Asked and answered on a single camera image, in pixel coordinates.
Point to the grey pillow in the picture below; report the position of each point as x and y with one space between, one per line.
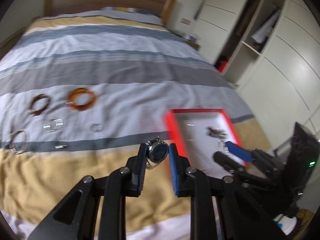
140 15

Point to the dark brown bangle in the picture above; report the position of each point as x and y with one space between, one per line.
42 96

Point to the amber bangle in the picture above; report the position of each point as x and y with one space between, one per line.
87 106

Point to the red item in wardrobe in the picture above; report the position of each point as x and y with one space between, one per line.
222 65

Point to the large silver bangle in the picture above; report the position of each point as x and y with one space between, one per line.
15 151

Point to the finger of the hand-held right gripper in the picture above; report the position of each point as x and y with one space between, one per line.
238 152
225 161

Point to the beige wall switch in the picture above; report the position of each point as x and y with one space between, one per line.
186 21

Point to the wooden nightstand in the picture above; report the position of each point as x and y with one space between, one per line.
191 43

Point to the yellow dark cloth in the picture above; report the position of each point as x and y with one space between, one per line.
306 215

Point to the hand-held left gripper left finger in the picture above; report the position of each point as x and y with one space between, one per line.
142 166

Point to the striped duvet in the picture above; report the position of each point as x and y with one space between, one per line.
112 62

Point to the red shallow box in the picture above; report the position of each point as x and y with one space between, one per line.
197 140

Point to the wooden headboard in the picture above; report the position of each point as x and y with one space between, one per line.
100 1

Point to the white wardrobe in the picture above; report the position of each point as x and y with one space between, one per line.
287 80

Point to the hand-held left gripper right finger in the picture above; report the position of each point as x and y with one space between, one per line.
173 170

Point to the white papers on shelf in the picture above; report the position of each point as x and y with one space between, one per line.
265 28

